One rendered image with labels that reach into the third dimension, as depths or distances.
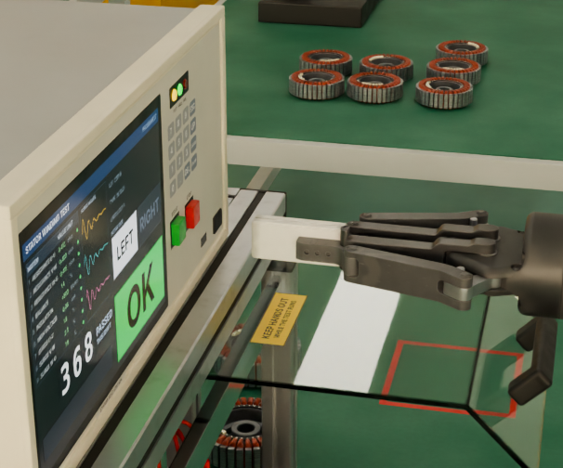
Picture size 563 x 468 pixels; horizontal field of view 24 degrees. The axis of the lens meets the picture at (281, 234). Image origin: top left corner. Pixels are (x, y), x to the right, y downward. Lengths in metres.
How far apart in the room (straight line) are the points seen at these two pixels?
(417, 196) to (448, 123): 1.65
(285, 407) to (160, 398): 0.40
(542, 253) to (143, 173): 0.28
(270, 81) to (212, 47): 1.73
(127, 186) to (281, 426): 0.49
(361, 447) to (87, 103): 0.77
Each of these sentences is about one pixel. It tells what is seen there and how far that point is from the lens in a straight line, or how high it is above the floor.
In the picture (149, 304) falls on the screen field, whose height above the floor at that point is 1.15.
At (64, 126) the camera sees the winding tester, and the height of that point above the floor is 1.32.
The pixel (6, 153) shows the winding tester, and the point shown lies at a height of 1.32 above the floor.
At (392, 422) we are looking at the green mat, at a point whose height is 0.75.
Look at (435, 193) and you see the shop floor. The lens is 4.25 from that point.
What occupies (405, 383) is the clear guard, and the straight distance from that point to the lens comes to 1.06.
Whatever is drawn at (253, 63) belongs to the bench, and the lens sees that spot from 2.94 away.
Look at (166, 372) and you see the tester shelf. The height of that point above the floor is 1.11.
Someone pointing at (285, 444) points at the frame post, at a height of 0.86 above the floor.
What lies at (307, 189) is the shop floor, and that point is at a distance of 4.25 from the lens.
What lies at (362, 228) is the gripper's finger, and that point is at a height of 1.19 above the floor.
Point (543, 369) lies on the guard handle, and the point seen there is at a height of 1.06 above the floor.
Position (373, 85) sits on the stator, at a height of 0.79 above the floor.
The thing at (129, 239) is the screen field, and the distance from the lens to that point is 0.92.
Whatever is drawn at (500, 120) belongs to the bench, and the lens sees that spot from 2.62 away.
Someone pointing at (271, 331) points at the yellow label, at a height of 1.07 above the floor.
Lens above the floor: 1.60
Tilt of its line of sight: 24 degrees down
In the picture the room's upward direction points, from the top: straight up
